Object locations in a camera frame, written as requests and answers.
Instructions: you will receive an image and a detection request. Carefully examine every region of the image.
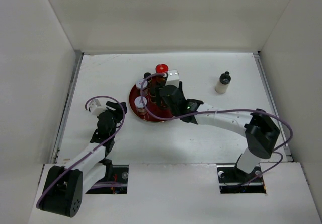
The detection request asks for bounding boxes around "white lid pink jar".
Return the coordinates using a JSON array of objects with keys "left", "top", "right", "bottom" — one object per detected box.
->
[{"left": 134, "top": 96, "right": 147, "bottom": 116}]

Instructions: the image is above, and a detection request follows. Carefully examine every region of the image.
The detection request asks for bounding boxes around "white lid dark jar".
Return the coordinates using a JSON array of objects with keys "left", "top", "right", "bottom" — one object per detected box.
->
[{"left": 135, "top": 78, "right": 148, "bottom": 95}]

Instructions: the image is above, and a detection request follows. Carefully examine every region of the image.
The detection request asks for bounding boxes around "red lid sauce jar back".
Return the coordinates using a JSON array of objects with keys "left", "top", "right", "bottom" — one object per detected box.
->
[{"left": 155, "top": 63, "right": 169, "bottom": 73}]

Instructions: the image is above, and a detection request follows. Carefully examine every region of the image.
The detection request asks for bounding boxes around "red lid sauce jar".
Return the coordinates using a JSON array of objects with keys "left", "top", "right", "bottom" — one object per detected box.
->
[
  {"left": 158, "top": 100, "right": 168, "bottom": 110},
  {"left": 155, "top": 63, "right": 169, "bottom": 73}
]

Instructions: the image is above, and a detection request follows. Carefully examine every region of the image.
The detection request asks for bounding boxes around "small black cap spice bottle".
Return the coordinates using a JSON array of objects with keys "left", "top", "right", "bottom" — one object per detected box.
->
[{"left": 144, "top": 72, "right": 151, "bottom": 79}]

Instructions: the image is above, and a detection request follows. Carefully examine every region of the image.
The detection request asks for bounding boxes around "black cap dark bottle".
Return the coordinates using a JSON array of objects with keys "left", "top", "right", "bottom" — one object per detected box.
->
[{"left": 215, "top": 71, "right": 231, "bottom": 94}]

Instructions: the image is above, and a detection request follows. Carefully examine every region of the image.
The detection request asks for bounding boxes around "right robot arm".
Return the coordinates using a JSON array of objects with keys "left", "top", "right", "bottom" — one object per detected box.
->
[{"left": 155, "top": 83, "right": 280, "bottom": 182}]

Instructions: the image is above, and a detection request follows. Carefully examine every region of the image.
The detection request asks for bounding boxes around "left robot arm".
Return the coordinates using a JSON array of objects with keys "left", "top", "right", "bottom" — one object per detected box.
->
[{"left": 36, "top": 98, "right": 127, "bottom": 217}]

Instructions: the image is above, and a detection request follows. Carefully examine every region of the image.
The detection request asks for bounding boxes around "red round tray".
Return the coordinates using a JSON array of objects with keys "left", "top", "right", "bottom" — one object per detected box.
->
[{"left": 129, "top": 84, "right": 174, "bottom": 122}]

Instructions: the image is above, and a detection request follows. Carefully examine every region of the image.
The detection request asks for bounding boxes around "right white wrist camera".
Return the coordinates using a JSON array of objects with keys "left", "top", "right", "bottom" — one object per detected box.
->
[{"left": 165, "top": 69, "right": 180, "bottom": 88}]

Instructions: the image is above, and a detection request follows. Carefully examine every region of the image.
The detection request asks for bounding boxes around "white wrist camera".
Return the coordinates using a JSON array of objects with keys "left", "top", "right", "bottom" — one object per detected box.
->
[
  {"left": 165, "top": 69, "right": 180, "bottom": 88},
  {"left": 89, "top": 99, "right": 106, "bottom": 116}
]

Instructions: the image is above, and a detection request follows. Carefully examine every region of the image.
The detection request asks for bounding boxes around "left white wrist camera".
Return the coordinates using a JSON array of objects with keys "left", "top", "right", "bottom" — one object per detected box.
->
[{"left": 89, "top": 99, "right": 106, "bottom": 116}]

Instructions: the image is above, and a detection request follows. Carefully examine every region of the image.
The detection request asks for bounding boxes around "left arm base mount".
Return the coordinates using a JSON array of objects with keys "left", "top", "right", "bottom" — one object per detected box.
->
[{"left": 87, "top": 159, "right": 129, "bottom": 195}]

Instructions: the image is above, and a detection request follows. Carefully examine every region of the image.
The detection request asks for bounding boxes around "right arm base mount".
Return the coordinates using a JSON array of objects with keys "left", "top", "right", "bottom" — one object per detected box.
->
[{"left": 217, "top": 164, "right": 266, "bottom": 194}]

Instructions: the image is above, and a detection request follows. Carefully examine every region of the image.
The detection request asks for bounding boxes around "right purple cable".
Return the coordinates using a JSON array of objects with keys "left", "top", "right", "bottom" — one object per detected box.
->
[{"left": 139, "top": 73, "right": 294, "bottom": 187}]

